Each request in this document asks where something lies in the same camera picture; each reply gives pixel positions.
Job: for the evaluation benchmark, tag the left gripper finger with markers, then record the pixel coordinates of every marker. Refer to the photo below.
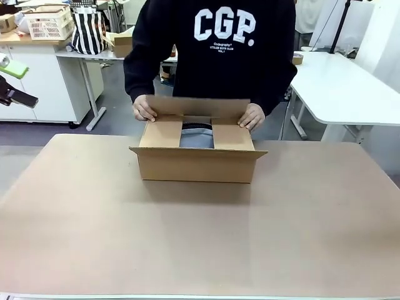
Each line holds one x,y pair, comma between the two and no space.
14,69
22,99

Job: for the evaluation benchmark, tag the brown cardboard shipping box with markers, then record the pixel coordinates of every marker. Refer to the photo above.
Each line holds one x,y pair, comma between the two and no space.
193,168

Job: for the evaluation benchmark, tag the person's left forearm black sleeve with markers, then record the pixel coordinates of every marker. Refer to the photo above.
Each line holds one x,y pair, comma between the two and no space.
278,90

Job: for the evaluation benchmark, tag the person's right forearm black sleeve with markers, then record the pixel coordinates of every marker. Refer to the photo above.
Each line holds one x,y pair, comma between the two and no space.
137,84

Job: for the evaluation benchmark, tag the small open cardboard box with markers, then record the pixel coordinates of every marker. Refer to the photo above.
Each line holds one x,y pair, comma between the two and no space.
122,45

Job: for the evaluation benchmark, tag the grey fabric gift item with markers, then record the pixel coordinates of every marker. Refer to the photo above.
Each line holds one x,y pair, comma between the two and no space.
197,139

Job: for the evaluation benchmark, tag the person's right hand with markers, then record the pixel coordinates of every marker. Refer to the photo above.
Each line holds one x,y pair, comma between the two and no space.
142,109

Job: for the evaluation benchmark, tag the person's left hand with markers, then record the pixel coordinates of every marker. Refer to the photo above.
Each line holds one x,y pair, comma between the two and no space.
253,117

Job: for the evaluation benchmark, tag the small brown cardboard carton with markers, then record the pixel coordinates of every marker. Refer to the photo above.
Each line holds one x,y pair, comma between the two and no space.
6,24

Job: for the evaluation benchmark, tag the white plastic basket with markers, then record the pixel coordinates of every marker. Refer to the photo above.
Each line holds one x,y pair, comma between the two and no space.
48,28

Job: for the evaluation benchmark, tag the black white striped bag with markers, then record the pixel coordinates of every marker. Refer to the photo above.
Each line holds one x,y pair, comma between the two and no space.
87,34

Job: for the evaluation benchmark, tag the person in black sweatshirt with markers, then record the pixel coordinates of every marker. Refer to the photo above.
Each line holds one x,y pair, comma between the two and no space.
215,72

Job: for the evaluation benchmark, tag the brown packing tape roll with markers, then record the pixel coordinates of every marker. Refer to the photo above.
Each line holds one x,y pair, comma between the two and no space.
297,59

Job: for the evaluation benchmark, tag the black tripod stand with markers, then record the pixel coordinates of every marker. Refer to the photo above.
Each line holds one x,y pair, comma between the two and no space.
342,22

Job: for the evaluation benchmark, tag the white foam board panel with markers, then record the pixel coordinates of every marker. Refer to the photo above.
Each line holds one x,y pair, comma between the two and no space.
381,31

